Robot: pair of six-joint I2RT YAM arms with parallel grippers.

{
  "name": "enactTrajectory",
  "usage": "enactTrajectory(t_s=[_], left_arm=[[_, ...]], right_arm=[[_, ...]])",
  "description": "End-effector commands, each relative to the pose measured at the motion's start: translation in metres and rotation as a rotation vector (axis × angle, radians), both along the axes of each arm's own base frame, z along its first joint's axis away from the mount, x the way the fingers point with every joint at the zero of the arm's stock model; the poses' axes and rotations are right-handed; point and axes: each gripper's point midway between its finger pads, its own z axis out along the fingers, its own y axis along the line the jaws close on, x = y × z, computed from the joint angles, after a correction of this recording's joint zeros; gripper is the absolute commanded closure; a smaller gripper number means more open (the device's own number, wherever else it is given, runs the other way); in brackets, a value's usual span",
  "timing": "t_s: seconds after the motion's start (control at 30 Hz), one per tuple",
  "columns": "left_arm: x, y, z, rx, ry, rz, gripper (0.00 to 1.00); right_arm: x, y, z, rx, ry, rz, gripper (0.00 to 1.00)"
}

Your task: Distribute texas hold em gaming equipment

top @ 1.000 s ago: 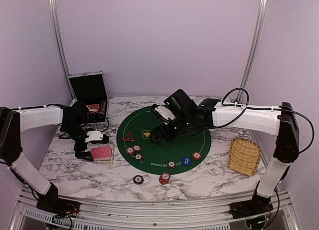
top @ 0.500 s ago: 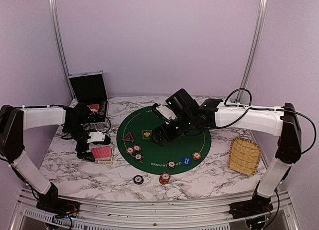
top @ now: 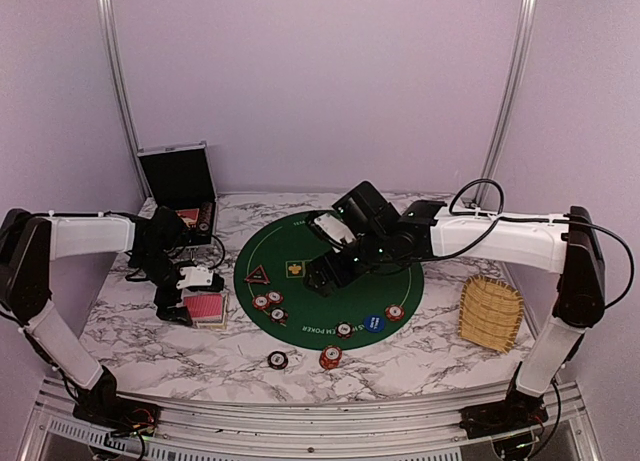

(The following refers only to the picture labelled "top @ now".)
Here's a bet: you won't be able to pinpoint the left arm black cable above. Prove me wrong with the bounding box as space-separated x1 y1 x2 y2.
124 233 226 285

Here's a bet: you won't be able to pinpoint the red playing card deck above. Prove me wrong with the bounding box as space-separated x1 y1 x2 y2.
184 293 227 324

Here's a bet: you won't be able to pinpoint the aluminium frame post right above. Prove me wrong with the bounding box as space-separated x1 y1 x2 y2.
481 0 538 179

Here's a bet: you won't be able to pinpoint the aluminium front rail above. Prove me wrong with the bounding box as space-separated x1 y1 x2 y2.
19 380 601 461

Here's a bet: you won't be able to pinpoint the aluminium poker case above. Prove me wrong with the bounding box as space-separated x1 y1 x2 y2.
137 141 217 247

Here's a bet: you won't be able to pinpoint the red chips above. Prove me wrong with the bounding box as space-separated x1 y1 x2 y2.
385 305 405 322
252 291 284 311

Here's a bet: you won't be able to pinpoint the chip row in case right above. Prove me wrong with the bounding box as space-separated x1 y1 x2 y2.
196 202 214 236

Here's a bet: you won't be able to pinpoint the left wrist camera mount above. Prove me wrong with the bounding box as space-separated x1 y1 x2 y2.
176 266 225 292

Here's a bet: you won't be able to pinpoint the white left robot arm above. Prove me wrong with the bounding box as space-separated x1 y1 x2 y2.
1 207 193 428

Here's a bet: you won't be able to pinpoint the boxed card deck in case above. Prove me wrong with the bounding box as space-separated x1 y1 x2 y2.
176 208 200 230

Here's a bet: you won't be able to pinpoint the round green poker mat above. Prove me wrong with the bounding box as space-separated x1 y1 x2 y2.
234 211 425 351

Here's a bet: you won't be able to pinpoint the aluminium frame post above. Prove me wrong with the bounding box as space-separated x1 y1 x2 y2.
94 0 141 152
481 0 538 179

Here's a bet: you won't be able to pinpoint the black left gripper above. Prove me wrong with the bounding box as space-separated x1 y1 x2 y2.
132 250 194 326

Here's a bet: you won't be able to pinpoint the black hundred chip stack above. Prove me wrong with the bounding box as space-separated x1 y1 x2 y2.
267 351 288 370

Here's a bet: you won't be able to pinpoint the aluminium frame post left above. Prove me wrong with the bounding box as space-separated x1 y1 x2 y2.
94 0 141 152

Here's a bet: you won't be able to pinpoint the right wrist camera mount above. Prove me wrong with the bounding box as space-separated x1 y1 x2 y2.
311 213 356 245

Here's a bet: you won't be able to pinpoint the woven bamboo basket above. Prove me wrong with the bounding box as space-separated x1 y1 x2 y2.
458 275 524 354

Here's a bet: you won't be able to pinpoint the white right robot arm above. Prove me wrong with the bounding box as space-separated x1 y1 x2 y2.
304 181 605 439

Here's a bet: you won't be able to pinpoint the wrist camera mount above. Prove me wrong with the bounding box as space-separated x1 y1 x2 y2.
176 266 225 292
311 213 356 245

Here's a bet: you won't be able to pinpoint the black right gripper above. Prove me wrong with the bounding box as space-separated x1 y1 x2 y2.
303 229 391 297

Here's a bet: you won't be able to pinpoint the blue small blind button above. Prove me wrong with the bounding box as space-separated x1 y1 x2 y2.
363 315 386 333

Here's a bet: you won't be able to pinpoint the triangular all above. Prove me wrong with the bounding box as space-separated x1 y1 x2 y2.
244 265 271 285

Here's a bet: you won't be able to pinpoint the red five chip stack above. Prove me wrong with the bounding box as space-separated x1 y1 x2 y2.
319 345 342 370

